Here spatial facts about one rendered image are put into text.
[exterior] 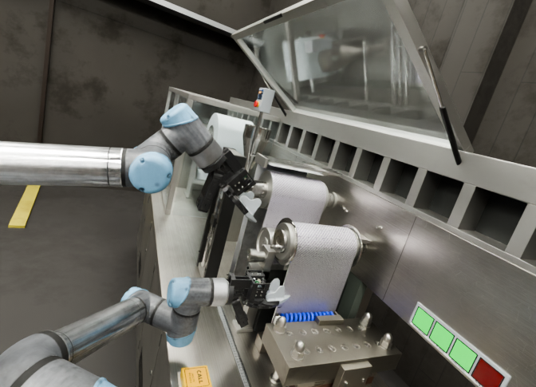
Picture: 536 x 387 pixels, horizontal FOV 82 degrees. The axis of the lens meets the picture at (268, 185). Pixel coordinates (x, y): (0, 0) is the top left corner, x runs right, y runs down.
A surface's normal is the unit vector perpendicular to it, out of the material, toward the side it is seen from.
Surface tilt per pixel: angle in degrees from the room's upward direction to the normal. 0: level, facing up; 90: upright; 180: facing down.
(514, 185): 90
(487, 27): 90
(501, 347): 90
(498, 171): 90
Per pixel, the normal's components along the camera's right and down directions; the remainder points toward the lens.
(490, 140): -0.84, -0.10
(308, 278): 0.36, 0.32
